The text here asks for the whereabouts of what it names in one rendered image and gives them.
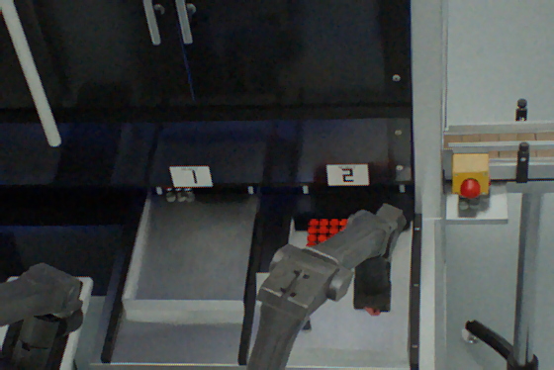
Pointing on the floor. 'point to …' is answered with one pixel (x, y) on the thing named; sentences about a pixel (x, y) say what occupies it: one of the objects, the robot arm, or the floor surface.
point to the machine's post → (429, 138)
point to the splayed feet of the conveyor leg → (474, 332)
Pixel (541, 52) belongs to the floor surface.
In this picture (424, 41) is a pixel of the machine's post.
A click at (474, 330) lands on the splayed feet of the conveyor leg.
